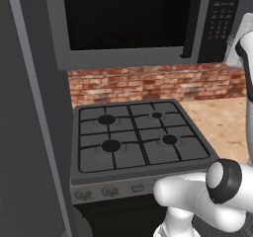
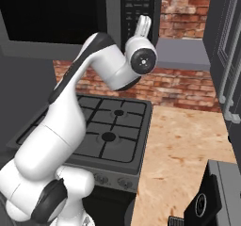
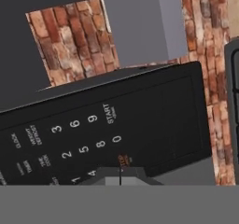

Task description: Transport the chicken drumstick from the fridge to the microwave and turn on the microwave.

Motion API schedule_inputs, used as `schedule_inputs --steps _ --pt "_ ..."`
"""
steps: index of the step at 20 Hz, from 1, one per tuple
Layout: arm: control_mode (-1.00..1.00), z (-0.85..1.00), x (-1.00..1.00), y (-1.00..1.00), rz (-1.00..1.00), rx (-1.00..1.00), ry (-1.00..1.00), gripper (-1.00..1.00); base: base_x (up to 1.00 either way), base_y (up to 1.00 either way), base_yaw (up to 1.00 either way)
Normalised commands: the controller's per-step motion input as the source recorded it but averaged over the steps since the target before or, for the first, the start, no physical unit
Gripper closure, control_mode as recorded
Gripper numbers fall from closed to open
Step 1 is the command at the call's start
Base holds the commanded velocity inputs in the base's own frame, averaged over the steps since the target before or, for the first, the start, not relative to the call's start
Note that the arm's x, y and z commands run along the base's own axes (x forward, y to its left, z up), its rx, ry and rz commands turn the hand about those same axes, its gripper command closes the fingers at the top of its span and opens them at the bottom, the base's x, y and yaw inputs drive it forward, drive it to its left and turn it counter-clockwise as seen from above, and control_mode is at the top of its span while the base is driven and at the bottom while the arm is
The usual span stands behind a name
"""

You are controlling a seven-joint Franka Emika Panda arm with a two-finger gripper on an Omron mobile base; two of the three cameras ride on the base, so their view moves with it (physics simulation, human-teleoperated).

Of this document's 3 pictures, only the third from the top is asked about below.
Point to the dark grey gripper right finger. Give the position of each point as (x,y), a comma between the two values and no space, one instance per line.
(132,175)

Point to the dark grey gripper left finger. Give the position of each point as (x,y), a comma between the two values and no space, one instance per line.
(107,175)

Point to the black microwave oven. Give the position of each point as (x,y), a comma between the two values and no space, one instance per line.
(77,109)

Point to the dark grey hob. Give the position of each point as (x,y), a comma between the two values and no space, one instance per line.
(233,109)

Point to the light grey cupboard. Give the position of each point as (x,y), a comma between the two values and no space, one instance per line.
(140,22)

